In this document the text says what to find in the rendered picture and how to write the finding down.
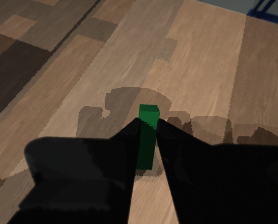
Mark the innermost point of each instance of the green post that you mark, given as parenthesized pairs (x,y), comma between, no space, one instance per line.
(149,115)

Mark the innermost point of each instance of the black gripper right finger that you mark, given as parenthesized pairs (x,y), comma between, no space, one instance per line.
(196,171)

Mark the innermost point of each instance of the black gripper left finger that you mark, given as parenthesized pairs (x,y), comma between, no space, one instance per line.
(90,158)

